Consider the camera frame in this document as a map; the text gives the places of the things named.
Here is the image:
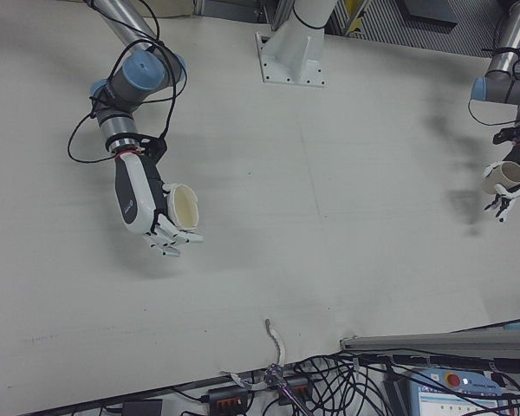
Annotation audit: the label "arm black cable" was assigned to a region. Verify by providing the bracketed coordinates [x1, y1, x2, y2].
[466, 46, 520, 131]
[67, 0, 190, 165]

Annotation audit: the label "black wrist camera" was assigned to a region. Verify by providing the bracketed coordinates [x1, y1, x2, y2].
[492, 127, 519, 146]
[140, 134, 170, 164]

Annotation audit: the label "tan paper cup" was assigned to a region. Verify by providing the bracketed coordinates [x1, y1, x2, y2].
[481, 160, 520, 196]

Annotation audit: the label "black cable tangle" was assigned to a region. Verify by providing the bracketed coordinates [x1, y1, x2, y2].
[259, 353, 520, 416]

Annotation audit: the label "striped ribbed mat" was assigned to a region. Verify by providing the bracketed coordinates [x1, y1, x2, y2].
[324, 0, 520, 60]

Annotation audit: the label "black adapter box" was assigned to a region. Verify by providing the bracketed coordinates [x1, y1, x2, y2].
[121, 399, 164, 416]

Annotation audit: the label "black power strip orange switches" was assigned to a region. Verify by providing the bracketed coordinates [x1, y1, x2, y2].
[284, 375, 314, 396]
[206, 385, 249, 412]

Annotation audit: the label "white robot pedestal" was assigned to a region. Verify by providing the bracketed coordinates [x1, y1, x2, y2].
[254, 0, 340, 89]

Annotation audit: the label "serrated plastic strip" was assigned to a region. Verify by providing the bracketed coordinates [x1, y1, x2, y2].
[263, 319, 287, 365]

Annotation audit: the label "aluminium profile post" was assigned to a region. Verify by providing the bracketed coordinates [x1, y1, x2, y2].
[339, 329, 520, 363]

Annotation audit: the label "white cable tie strip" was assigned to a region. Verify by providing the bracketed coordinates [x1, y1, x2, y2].
[218, 368, 268, 390]

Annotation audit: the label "blue teach pendant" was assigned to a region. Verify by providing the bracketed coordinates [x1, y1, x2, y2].
[383, 367, 510, 416]

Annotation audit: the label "purple metallic rod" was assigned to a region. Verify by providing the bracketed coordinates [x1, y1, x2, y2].
[262, 363, 315, 416]

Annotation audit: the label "aluminium frame rail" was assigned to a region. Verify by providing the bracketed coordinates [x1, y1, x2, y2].
[259, 0, 296, 32]

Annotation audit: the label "white paper cup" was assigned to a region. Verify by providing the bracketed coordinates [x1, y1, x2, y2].
[166, 184, 202, 230]

